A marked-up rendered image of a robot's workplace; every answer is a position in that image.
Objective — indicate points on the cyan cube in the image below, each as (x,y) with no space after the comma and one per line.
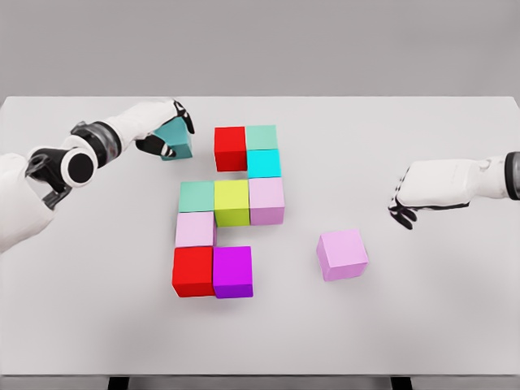
(264,163)

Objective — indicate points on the purple cube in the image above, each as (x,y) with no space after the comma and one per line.
(232,270)

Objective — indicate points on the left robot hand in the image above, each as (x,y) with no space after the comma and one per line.
(152,115)

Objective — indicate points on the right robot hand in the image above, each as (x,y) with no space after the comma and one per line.
(430,183)

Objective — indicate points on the red cube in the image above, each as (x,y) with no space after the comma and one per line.
(230,146)
(193,270)

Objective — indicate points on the mint green cube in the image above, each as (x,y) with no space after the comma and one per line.
(262,137)
(196,196)

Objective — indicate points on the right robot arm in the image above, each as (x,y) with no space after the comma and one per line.
(493,178)

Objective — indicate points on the light pink cube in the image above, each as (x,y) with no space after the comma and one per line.
(195,229)
(266,199)
(342,254)

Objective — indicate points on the yellow-green cube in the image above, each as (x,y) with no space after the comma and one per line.
(231,201)

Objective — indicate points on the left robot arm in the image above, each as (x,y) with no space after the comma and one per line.
(61,162)

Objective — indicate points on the teal cube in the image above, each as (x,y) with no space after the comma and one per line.
(177,138)

